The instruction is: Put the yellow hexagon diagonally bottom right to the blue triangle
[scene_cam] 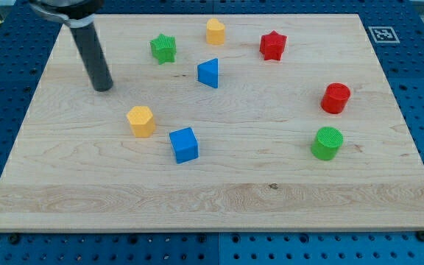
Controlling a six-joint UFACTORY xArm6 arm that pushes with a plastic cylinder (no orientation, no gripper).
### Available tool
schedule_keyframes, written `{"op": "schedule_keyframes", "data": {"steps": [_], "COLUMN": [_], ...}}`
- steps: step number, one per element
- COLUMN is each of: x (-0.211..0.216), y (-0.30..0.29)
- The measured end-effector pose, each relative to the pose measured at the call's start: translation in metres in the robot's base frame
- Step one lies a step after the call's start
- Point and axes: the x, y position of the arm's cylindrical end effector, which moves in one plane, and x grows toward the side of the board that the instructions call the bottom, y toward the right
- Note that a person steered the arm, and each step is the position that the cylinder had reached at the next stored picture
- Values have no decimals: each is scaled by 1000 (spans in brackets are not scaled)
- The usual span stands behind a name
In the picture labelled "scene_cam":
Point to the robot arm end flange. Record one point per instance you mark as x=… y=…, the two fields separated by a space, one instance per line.
x=72 y=13

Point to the blue triangle block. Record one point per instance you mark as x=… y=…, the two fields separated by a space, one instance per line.
x=208 y=73

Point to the yellow hexagon block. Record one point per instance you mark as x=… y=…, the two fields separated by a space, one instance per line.
x=142 y=121

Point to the wooden board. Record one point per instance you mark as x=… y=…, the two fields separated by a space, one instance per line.
x=76 y=166

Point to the blue cube block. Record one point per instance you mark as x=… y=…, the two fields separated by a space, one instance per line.
x=184 y=145

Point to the green star block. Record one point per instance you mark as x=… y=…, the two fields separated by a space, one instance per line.
x=163 y=48

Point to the yellow heart block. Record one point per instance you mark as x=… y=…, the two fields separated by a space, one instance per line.
x=215 y=32

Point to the red star block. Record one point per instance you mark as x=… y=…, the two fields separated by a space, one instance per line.
x=272 y=45

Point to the green cylinder block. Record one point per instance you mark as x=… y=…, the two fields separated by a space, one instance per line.
x=326 y=143

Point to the red cylinder block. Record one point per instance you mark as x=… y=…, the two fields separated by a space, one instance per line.
x=335 y=98

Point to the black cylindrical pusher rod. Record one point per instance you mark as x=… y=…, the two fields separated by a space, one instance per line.
x=92 y=55

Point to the white fiducial marker tag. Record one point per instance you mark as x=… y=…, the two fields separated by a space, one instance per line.
x=383 y=34

